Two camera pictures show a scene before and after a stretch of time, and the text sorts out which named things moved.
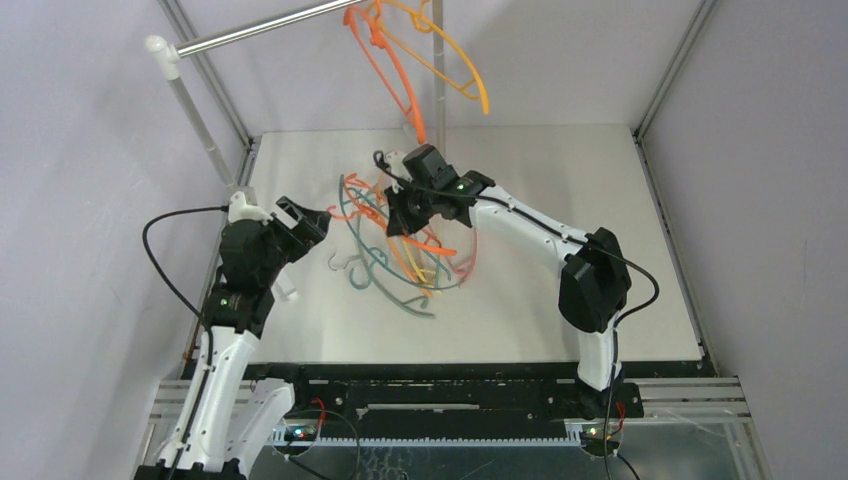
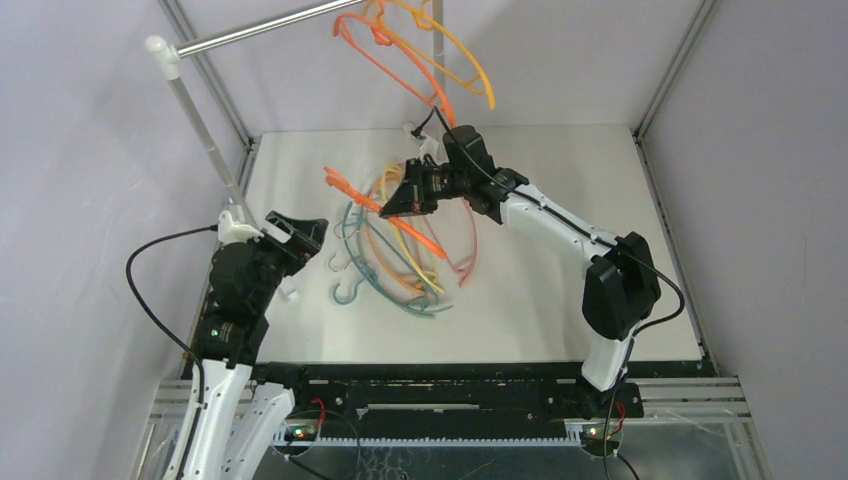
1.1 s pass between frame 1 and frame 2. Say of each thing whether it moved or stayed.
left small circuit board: stayed
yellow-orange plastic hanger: moved
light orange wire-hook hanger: moved
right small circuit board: stayed
